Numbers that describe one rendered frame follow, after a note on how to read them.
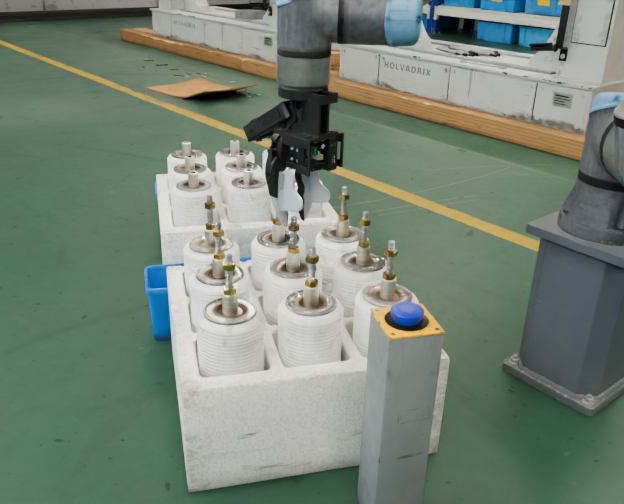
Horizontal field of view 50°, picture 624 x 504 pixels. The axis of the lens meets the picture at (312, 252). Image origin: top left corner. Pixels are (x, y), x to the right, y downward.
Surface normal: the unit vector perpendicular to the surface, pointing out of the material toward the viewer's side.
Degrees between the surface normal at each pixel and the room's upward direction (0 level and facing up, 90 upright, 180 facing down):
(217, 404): 90
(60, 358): 0
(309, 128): 90
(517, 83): 90
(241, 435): 90
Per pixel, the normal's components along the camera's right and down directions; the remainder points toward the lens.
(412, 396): 0.25, 0.41
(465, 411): 0.03, -0.91
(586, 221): -0.70, -0.03
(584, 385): -0.09, 0.41
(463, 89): -0.77, 0.25
